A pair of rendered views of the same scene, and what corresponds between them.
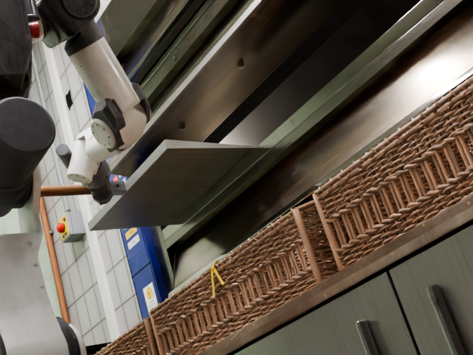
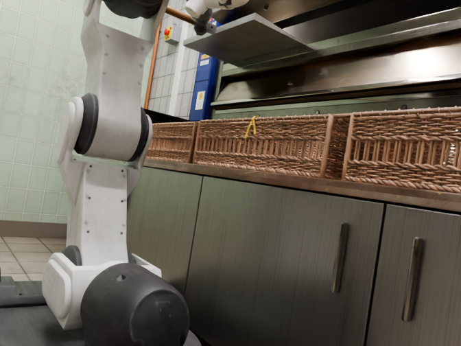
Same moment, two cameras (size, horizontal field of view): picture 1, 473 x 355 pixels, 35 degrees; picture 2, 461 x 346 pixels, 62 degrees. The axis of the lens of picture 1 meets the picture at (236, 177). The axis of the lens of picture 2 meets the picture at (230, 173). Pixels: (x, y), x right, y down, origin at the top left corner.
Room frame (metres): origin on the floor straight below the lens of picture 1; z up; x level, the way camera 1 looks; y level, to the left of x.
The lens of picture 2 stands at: (0.35, 0.10, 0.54)
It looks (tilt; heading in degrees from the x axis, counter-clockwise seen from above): 1 degrees up; 2
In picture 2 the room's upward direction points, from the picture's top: 9 degrees clockwise
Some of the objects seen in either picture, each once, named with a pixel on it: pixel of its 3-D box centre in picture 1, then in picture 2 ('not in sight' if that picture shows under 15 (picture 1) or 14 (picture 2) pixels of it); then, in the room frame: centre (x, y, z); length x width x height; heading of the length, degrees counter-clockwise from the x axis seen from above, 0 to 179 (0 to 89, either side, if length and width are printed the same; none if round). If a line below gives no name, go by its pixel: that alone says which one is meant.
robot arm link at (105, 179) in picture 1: (94, 176); (201, 14); (1.91, 0.37, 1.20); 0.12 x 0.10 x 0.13; 4
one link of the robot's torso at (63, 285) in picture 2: not in sight; (101, 284); (1.18, 0.37, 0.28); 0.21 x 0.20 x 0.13; 39
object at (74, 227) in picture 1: (71, 227); (172, 34); (2.92, 0.71, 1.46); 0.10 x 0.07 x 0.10; 39
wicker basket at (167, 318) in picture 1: (302, 263); (304, 138); (1.60, -0.08, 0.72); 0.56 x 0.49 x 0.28; 41
